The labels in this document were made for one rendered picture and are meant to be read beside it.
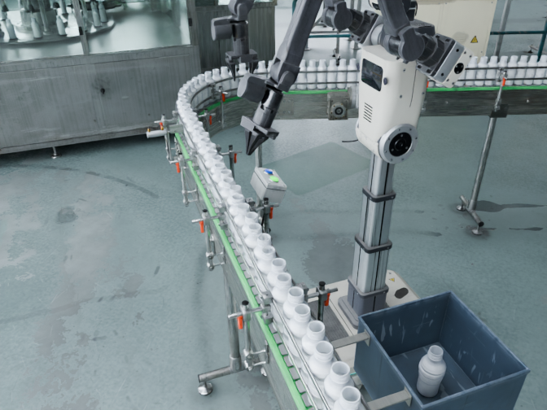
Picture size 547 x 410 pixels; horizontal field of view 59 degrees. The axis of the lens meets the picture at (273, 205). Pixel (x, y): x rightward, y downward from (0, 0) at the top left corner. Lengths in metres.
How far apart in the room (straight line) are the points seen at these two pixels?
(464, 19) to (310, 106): 2.87
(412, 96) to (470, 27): 3.85
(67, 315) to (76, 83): 2.22
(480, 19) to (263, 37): 2.72
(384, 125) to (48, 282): 2.28
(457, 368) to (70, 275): 2.38
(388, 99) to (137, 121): 3.25
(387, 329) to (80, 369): 1.66
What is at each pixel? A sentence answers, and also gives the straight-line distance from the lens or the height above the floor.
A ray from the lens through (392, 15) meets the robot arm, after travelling 1.48.
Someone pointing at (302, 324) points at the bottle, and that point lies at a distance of 1.11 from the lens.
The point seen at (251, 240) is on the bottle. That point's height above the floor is 1.13.
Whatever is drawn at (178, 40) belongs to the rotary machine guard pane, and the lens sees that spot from 4.53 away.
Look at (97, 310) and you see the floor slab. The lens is 2.96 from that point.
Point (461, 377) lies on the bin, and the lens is 1.62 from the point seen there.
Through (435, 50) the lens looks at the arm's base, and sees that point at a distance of 1.57.
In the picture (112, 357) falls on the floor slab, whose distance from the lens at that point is 2.68.
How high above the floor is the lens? 1.93
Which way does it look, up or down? 32 degrees down
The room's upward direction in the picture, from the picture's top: 1 degrees counter-clockwise
